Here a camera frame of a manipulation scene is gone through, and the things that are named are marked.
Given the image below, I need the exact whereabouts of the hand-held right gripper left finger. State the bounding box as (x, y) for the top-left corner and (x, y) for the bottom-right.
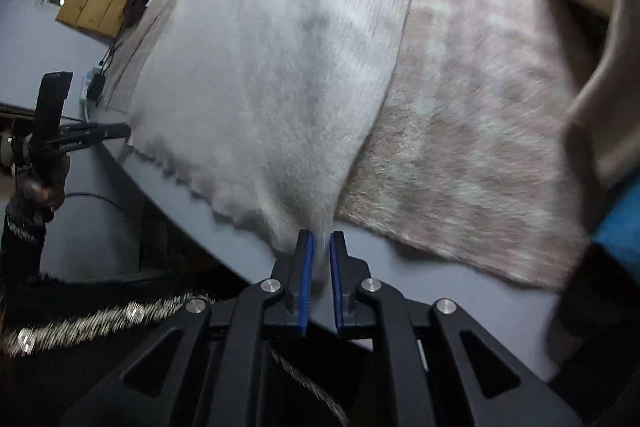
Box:
(59, 230), (316, 427)

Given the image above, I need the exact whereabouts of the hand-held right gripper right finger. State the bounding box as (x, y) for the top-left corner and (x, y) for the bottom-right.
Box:
(329, 231), (585, 427)

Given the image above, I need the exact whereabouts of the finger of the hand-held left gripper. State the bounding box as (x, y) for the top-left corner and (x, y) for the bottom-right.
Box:
(102, 123), (132, 142)

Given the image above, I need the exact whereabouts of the white knit sweater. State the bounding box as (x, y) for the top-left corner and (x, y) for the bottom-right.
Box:
(127, 0), (441, 255)

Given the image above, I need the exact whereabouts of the person's left hand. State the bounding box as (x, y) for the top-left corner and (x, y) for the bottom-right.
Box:
(14, 154), (71, 223)

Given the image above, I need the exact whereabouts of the black power adapter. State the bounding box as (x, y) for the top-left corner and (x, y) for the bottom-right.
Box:
(86, 74), (106, 104)

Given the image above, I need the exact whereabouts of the black garment with silver trim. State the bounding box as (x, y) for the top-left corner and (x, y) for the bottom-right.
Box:
(0, 267), (351, 427)

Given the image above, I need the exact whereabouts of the pink plaid blanket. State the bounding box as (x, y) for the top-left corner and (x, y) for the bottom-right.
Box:
(335, 0), (593, 293)

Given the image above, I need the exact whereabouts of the blue cloth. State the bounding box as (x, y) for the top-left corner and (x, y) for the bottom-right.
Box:
(592, 192), (640, 268)

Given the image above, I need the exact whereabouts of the beige cloth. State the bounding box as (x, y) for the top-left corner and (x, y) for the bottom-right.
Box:
(450, 0), (640, 192)

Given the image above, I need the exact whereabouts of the black cable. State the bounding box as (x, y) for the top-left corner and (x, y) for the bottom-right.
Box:
(97, 34), (123, 78)

